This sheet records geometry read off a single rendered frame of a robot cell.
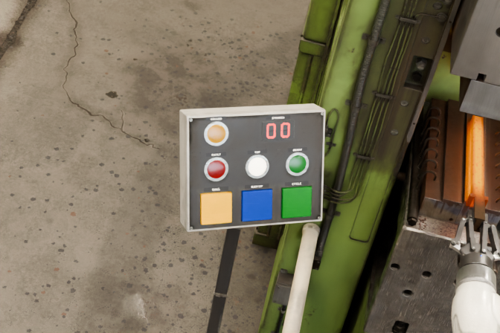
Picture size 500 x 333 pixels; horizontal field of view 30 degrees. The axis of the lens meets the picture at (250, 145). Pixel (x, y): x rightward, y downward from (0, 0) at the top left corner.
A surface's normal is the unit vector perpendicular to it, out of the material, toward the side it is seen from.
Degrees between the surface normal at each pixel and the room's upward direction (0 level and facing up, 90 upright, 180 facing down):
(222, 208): 60
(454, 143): 0
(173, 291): 0
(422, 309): 90
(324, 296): 90
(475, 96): 90
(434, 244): 90
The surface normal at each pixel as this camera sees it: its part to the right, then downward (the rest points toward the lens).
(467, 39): -0.19, 0.64
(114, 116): 0.15, -0.73
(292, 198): 0.28, 0.22
